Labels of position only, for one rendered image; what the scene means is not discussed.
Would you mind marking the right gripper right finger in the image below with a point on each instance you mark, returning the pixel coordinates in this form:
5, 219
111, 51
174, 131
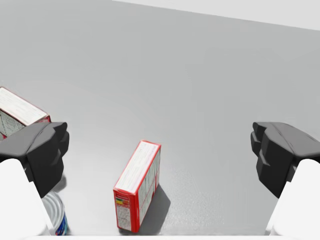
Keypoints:
280, 160

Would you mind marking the blue and white can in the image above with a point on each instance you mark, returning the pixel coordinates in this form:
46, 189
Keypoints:
58, 217

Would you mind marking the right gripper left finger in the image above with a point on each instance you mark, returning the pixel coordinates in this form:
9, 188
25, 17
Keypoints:
37, 155

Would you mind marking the large red and white carton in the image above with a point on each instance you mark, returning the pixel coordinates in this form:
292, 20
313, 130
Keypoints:
17, 112

